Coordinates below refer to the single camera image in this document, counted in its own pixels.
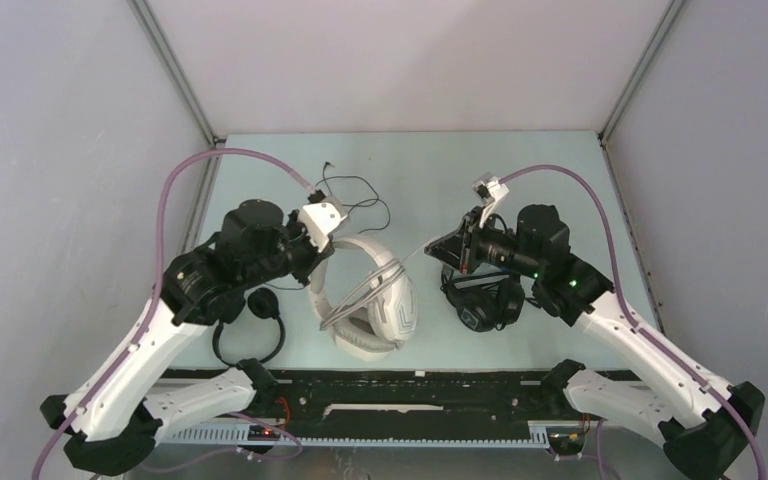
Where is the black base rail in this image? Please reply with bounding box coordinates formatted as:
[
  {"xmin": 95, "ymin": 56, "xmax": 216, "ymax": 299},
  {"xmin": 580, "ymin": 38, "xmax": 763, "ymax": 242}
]
[{"xmin": 243, "ymin": 369, "xmax": 596, "ymax": 440}]

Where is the aluminium corner frame post right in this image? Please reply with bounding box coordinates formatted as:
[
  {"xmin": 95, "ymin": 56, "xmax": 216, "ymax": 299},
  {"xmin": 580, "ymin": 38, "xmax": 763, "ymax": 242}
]
[{"xmin": 598, "ymin": 0, "xmax": 689, "ymax": 147}]

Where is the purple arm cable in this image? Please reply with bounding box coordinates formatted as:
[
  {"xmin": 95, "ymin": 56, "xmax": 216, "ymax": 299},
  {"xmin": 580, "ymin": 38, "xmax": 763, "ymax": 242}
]
[
  {"xmin": 31, "ymin": 148, "xmax": 319, "ymax": 480},
  {"xmin": 499, "ymin": 164, "xmax": 768, "ymax": 480}
]

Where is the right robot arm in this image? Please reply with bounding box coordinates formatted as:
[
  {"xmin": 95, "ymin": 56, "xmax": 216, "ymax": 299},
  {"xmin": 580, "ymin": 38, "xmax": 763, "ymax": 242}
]
[{"xmin": 425, "ymin": 204, "xmax": 765, "ymax": 479}]

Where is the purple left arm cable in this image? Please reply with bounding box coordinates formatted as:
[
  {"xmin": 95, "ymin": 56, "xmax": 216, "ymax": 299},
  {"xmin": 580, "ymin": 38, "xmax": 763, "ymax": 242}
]
[{"xmin": 31, "ymin": 148, "xmax": 319, "ymax": 480}]

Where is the aluminium corner frame post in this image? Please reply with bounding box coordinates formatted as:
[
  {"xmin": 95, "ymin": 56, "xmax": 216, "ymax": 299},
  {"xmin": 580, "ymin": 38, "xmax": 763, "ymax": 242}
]
[
  {"xmin": 598, "ymin": 0, "xmax": 689, "ymax": 147},
  {"xmin": 126, "ymin": 0, "xmax": 226, "ymax": 150}
]

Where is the white slotted cable duct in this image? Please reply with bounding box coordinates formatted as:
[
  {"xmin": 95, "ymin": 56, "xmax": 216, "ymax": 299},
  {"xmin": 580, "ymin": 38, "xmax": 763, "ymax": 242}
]
[{"xmin": 162, "ymin": 422, "xmax": 550, "ymax": 449}]

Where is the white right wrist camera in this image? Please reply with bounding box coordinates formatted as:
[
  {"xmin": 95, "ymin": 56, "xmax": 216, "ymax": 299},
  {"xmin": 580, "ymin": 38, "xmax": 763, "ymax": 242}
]
[{"xmin": 472, "ymin": 173, "xmax": 509, "ymax": 227}]

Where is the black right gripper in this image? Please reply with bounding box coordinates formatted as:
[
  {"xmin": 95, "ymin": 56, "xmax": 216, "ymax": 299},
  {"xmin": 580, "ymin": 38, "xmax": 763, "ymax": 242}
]
[{"xmin": 425, "ymin": 207, "xmax": 543, "ymax": 280}]

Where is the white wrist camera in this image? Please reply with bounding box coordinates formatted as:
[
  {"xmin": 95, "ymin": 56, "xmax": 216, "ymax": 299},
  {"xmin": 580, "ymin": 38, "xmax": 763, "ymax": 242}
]
[
  {"xmin": 472, "ymin": 173, "xmax": 509, "ymax": 227},
  {"xmin": 298, "ymin": 196, "xmax": 349, "ymax": 253}
]

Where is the black blue gaming headset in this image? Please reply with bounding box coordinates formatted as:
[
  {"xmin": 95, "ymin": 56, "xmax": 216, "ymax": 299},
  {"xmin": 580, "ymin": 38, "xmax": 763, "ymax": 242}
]
[{"xmin": 440, "ymin": 267, "xmax": 526, "ymax": 333}]

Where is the thin black audio cable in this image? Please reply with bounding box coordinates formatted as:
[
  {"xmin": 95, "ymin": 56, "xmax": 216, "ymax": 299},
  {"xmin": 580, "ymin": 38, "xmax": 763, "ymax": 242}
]
[{"xmin": 271, "ymin": 163, "xmax": 392, "ymax": 293}]

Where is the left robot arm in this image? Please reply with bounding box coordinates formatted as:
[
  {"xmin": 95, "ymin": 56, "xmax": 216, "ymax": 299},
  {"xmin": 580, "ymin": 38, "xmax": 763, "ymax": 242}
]
[{"xmin": 41, "ymin": 193, "xmax": 346, "ymax": 476}]

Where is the white grey gaming headset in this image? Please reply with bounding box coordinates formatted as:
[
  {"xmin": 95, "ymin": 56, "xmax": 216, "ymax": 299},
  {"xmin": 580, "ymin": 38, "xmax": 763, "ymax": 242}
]
[{"xmin": 307, "ymin": 234, "xmax": 418, "ymax": 362}]

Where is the grey USB headset cable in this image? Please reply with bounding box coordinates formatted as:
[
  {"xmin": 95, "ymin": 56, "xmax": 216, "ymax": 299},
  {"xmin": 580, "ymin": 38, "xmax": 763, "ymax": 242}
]
[{"xmin": 319, "ymin": 239, "xmax": 438, "ymax": 333}]

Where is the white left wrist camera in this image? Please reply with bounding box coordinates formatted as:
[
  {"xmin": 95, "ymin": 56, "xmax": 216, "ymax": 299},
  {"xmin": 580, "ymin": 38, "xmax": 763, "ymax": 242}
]
[{"xmin": 298, "ymin": 196, "xmax": 349, "ymax": 253}]

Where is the aluminium corner frame post left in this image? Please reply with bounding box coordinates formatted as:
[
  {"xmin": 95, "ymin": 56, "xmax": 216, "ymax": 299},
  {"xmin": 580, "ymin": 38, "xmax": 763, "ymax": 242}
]
[{"xmin": 126, "ymin": 0, "xmax": 226, "ymax": 150}]

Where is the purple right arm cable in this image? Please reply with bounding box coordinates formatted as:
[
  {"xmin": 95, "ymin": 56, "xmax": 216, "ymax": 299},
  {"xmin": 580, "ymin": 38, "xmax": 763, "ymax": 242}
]
[{"xmin": 499, "ymin": 164, "xmax": 768, "ymax": 480}]

